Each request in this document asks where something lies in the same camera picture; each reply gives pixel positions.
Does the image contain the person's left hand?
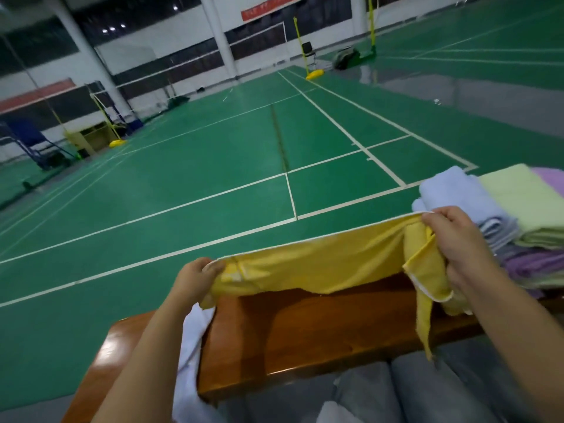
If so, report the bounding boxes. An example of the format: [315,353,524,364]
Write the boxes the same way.
[162,256,229,319]

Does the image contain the person's right hand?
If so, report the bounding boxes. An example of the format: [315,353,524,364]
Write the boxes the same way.
[420,205,505,298]

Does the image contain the light blue towel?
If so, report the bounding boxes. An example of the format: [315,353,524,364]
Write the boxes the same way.
[411,164,523,254]
[171,303,229,423]

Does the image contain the light green striped towel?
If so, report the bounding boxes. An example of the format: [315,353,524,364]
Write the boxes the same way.
[519,269,564,291]

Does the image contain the person's left forearm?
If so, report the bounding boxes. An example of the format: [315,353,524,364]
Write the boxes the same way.
[90,302,201,423]

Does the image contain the person's right forearm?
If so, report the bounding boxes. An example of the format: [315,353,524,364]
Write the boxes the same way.
[465,270,564,423]

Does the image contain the person's grey trousers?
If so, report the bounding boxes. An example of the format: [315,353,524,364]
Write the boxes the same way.
[315,334,549,423]

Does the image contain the brown wooden bench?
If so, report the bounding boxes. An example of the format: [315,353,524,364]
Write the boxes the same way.
[62,272,564,423]

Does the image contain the yellow wooden stand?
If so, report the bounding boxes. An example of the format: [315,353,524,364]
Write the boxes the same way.
[65,125,112,157]

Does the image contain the black sports bag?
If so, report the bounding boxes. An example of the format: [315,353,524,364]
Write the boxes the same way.
[331,45,363,71]

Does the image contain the blue umpire chair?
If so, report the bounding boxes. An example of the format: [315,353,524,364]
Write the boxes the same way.
[0,113,65,169]

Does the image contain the badminton net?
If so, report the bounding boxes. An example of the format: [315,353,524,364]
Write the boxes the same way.
[115,22,297,94]

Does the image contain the red wall banner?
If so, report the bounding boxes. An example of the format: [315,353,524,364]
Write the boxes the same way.
[240,0,310,24]
[0,77,79,116]

